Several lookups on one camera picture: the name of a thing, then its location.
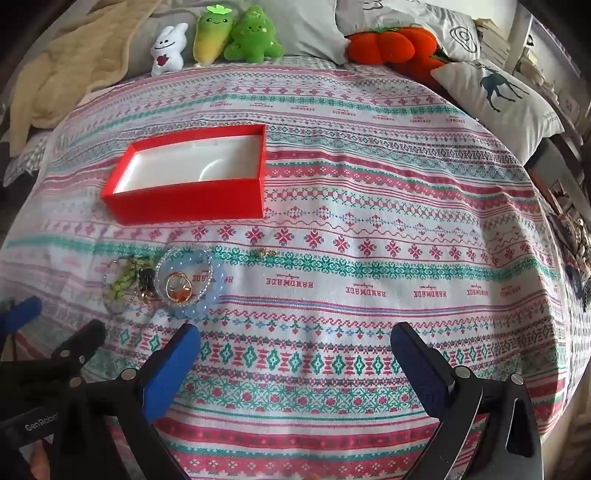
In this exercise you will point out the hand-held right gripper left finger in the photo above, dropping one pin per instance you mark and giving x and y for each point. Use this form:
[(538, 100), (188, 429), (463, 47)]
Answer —
[(171, 369)]

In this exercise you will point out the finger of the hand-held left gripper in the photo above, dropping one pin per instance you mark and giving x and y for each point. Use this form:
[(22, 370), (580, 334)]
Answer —
[(78, 344), (21, 313)]

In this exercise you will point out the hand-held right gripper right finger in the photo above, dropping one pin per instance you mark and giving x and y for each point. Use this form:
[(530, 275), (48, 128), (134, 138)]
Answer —
[(422, 374)]

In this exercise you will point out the black flower charm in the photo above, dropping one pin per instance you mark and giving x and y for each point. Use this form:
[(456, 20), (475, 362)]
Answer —
[(147, 278)]

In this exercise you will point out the small gold earring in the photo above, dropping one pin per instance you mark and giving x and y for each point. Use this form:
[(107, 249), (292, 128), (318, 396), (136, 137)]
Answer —
[(265, 253)]

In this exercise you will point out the red jewelry box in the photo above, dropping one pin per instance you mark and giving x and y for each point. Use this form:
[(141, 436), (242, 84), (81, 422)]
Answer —
[(184, 203)]

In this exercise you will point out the patterned knit-print bedspread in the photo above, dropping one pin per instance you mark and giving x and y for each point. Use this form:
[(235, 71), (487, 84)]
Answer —
[(369, 277)]

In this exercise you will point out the grey checked sheet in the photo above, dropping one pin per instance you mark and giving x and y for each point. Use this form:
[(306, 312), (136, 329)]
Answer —
[(27, 154)]

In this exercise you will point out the dark furniture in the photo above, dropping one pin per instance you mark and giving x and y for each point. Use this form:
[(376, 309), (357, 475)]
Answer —
[(554, 161)]

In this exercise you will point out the beige fleece blanket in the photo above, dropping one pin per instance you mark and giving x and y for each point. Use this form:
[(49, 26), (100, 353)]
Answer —
[(92, 55)]

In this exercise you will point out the deer print pillow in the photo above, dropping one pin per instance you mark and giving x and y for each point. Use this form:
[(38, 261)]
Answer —
[(498, 92)]

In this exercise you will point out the white bunny plush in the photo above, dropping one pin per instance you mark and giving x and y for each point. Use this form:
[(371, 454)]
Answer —
[(166, 50)]

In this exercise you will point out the orange persimmon plush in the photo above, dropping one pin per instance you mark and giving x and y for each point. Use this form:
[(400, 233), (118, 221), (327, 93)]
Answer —
[(388, 46)]

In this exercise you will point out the green yellow carrot plush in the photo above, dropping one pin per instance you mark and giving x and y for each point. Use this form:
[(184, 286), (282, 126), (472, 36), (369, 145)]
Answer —
[(210, 37)]

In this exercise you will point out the green tree plush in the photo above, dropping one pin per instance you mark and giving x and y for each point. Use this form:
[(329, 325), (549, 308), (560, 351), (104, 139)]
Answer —
[(251, 34)]

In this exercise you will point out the white doodle print pillow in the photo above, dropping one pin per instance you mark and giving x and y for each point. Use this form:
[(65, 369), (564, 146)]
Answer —
[(438, 23)]

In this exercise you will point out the grey pillow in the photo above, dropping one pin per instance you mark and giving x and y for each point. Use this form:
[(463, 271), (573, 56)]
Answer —
[(304, 27)]

